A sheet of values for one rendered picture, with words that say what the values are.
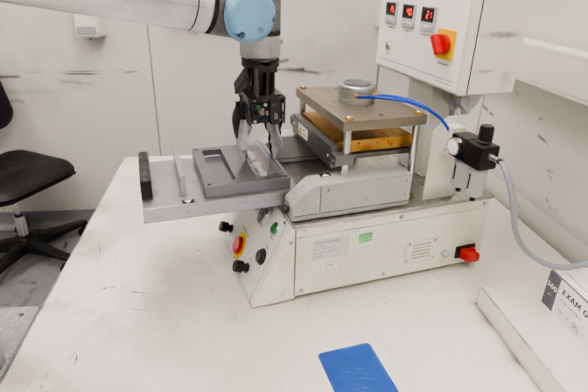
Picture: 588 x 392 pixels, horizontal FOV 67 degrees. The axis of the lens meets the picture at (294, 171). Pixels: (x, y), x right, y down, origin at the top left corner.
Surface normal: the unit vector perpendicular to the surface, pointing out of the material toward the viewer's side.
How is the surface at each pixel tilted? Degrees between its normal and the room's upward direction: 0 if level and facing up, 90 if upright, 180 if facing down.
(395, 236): 90
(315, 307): 0
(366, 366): 0
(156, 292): 0
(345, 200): 90
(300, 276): 90
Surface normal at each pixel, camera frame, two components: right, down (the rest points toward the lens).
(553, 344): 0.03, -0.91
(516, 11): 0.32, 0.40
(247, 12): 0.51, 0.39
